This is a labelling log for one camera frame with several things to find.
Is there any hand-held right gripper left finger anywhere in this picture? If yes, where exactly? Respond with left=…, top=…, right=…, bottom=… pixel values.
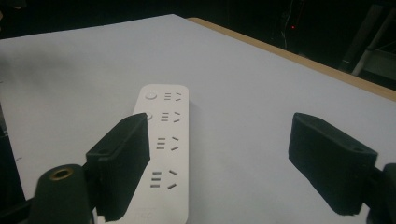
left=85, top=112, right=151, bottom=223

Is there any white power strip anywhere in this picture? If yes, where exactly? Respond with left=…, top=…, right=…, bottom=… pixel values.
left=96, top=83, right=191, bottom=224

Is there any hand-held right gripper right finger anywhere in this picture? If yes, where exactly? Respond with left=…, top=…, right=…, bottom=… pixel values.
left=288, top=112, right=379, bottom=217

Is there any metal stand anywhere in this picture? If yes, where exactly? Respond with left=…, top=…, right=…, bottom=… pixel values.
left=338, top=3, right=396, bottom=90

